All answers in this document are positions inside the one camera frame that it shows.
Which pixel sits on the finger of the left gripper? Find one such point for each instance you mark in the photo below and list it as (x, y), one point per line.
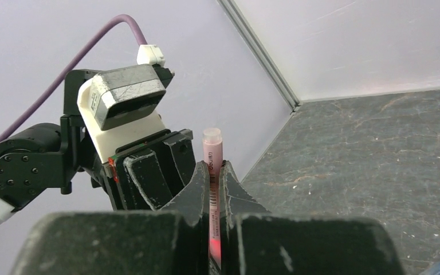
(146, 174)
(180, 157)

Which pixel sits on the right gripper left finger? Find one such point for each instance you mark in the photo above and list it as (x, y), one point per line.
(171, 240)

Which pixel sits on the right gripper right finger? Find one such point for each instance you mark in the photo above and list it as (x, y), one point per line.
(257, 241)

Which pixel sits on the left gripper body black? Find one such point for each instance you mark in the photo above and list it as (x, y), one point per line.
(112, 176)

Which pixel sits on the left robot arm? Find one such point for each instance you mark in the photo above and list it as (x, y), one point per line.
(32, 161)

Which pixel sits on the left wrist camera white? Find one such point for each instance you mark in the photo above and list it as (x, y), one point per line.
(118, 105)

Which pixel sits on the aluminium frame rail left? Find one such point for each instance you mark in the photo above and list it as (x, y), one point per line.
(257, 48)

